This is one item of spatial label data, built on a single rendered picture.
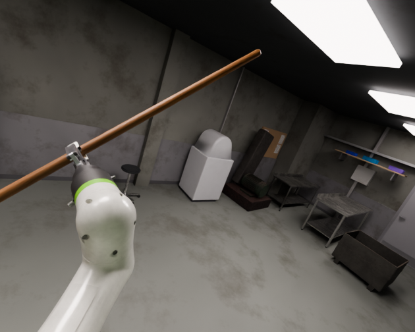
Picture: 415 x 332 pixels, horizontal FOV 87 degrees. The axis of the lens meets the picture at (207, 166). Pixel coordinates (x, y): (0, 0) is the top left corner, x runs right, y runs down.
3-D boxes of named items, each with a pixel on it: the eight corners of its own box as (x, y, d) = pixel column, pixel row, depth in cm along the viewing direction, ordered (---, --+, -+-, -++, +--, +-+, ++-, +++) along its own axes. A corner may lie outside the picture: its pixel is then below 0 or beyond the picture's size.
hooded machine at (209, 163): (203, 188, 584) (224, 131, 538) (219, 202, 533) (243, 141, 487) (177, 187, 533) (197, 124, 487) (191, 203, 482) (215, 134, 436)
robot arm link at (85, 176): (128, 195, 54) (108, 168, 48) (83, 224, 51) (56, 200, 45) (120, 183, 58) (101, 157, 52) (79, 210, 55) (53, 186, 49)
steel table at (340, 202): (356, 237, 622) (375, 207, 593) (327, 249, 496) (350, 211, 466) (330, 221, 676) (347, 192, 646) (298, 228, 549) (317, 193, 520)
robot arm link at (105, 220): (145, 204, 41) (78, 220, 34) (143, 253, 46) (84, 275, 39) (122, 171, 50) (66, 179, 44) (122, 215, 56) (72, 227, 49)
